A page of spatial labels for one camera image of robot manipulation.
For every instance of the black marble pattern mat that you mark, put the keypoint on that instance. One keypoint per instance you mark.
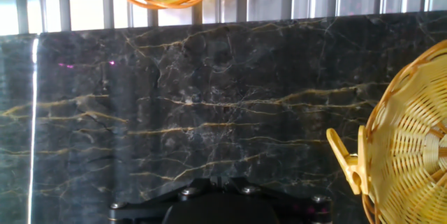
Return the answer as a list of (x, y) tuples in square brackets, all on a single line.
[(209, 95)]

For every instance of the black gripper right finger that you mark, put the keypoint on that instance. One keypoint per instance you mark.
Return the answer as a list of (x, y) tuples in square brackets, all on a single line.
[(300, 211)]

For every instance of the yellow plastic clothespin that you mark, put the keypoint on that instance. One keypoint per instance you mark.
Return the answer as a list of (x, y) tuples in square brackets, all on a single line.
[(352, 168)]

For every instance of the round yellow wicker basket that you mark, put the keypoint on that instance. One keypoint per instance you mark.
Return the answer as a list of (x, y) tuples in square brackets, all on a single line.
[(412, 140)]

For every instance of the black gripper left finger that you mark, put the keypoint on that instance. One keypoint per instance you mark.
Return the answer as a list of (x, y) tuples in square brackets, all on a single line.
[(146, 211)]

